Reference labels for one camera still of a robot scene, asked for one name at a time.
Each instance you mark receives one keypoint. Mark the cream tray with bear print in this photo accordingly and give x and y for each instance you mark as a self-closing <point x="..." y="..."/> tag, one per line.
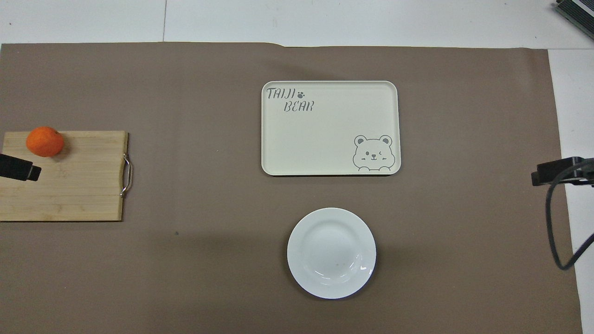
<point x="320" y="134"/>

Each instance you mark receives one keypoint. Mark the orange fruit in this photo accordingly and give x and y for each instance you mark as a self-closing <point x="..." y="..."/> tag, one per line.
<point x="44" y="141"/>

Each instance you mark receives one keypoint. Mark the white round plate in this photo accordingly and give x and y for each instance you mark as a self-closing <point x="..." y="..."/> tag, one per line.
<point x="331" y="253"/>

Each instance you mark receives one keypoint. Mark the wooden cutting board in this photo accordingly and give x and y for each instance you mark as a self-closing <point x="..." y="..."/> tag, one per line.
<point x="79" y="185"/>

